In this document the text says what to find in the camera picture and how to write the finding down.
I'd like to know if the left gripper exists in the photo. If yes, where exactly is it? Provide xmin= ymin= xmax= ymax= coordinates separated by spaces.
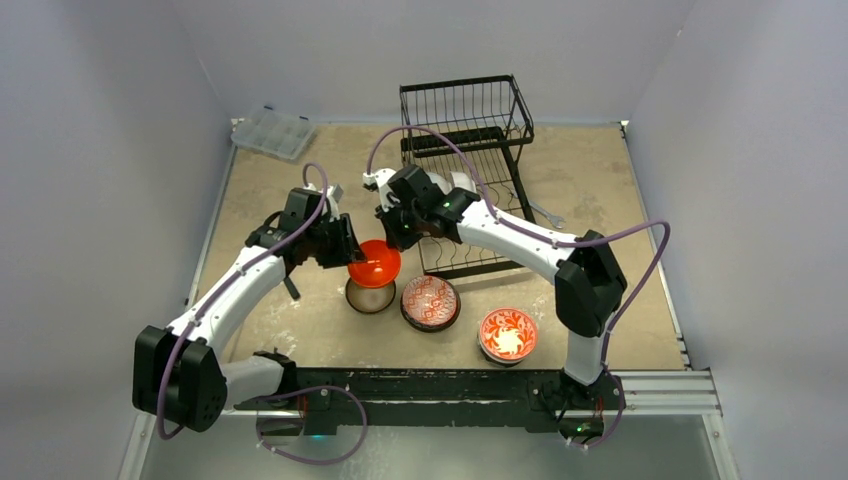
xmin=306 ymin=213 xmax=366 ymax=269

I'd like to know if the orange white bowl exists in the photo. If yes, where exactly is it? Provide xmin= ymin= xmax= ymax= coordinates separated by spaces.
xmin=347 ymin=239 xmax=402 ymax=289

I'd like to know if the brown beige bowl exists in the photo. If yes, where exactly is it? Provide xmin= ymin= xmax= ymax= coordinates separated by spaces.
xmin=345 ymin=279 xmax=397 ymax=315

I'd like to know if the black wire dish rack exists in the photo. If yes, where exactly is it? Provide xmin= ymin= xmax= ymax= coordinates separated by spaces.
xmin=399 ymin=74 xmax=535 ymax=280

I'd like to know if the white ribbed bowl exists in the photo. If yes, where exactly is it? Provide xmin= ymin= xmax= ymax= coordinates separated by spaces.
xmin=421 ymin=172 xmax=453 ymax=202

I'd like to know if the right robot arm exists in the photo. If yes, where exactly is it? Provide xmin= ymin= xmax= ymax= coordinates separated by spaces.
xmin=363 ymin=165 xmax=627 ymax=407

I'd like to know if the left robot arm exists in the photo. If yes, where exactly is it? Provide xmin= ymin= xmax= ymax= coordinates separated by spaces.
xmin=132 ymin=185 xmax=364 ymax=439

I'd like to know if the small hammer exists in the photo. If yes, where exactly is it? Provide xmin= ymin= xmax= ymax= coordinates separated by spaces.
xmin=283 ymin=277 xmax=301 ymax=301

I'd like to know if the red patterned black bowl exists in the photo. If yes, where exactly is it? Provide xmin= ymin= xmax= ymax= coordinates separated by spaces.
xmin=400 ymin=275 xmax=461 ymax=333

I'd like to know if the clear plastic organizer box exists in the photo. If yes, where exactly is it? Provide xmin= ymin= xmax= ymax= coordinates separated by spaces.
xmin=231 ymin=106 xmax=315 ymax=163

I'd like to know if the red floral bowl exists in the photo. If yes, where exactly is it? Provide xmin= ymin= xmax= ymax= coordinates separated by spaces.
xmin=477 ymin=308 xmax=539 ymax=367

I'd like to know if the silver wrench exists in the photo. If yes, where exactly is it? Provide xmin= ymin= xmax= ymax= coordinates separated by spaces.
xmin=507 ymin=186 xmax=566 ymax=230

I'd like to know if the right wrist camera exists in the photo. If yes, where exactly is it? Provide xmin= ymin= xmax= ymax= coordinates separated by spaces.
xmin=362 ymin=168 xmax=396 ymax=203

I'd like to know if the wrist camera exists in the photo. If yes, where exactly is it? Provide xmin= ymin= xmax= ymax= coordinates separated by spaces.
xmin=362 ymin=168 xmax=396 ymax=203
xmin=323 ymin=184 xmax=344 ymax=221

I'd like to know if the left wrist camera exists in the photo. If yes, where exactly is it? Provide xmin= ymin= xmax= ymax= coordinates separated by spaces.
xmin=323 ymin=184 xmax=344 ymax=221

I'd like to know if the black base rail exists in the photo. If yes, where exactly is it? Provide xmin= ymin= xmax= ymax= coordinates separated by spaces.
xmin=234 ymin=367 xmax=626 ymax=438

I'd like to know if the aluminium frame rail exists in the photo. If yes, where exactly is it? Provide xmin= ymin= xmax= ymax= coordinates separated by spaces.
xmin=120 ymin=371 xmax=738 ymax=479

